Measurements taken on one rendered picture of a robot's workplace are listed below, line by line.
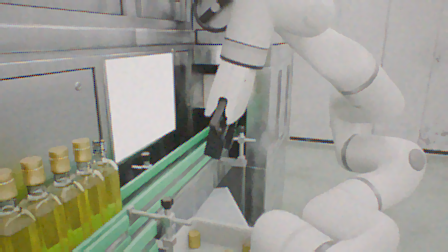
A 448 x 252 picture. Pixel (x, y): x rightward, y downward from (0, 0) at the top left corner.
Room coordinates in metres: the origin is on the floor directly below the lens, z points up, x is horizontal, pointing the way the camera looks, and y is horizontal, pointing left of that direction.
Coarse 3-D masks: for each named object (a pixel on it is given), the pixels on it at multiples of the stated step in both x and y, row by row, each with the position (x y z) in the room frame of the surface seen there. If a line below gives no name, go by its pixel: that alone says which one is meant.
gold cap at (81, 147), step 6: (78, 138) 0.63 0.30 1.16; (84, 138) 0.63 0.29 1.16; (72, 144) 0.61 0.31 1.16; (78, 144) 0.61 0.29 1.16; (84, 144) 0.61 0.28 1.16; (78, 150) 0.61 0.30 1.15; (84, 150) 0.61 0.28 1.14; (90, 150) 0.62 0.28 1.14; (78, 156) 0.61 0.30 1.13; (84, 156) 0.61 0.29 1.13; (90, 156) 0.62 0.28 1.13; (78, 162) 0.60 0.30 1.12; (84, 162) 0.61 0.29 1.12
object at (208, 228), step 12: (192, 228) 0.83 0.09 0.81; (204, 228) 0.83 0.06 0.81; (216, 228) 0.82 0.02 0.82; (228, 228) 0.81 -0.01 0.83; (240, 228) 0.80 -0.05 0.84; (252, 228) 0.79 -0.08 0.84; (180, 240) 0.76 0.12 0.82; (204, 240) 0.83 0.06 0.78; (216, 240) 0.81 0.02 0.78; (228, 240) 0.80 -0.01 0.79; (240, 240) 0.79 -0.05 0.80
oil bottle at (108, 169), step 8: (96, 168) 0.65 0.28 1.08; (104, 168) 0.66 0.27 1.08; (112, 168) 0.68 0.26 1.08; (104, 176) 0.65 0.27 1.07; (112, 176) 0.67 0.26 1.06; (112, 184) 0.67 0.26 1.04; (112, 192) 0.66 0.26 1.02; (112, 200) 0.66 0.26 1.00; (120, 200) 0.69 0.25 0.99; (112, 208) 0.66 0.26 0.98; (120, 208) 0.69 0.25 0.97; (112, 216) 0.66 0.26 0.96
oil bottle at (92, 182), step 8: (72, 176) 0.61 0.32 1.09; (80, 176) 0.60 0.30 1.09; (88, 176) 0.60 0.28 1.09; (96, 176) 0.62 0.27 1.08; (88, 184) 0.59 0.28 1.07; (96, 184) 0.61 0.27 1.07; (104, 184) 0.64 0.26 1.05; (88, 192) 0.59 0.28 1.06; (96, 192) 0.61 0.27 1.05; (104, 192) 0.63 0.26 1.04; (88, 200) 0.59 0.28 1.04; (96, 200) 0.61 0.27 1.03; (104, 200) 0.63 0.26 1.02; (88, 208) 0.59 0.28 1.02; (96, 208) 0.60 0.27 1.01; (104, 208) 0.63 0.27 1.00; (88, 216) 0.59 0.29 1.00; (96, 216) 0.60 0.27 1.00; (104, 216) 0.62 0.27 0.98; (96, 224) 0.60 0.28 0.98
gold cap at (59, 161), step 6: (48, 150) 0.56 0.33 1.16; (54, 150) 0.56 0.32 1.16; (60, 150) 0.56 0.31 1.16; (66, 150) 0.57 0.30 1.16; (54, 156) 0.55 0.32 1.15; (60, 156) 0.55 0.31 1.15; (66, 156) 0.57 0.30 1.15; (54, 162) 0.55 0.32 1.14; (60, 162) 0.55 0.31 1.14; (66, 162) 0.56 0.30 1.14; (54, 168) 0.55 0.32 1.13; (60, 168) 0.55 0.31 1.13; (66, 168) 0.56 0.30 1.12
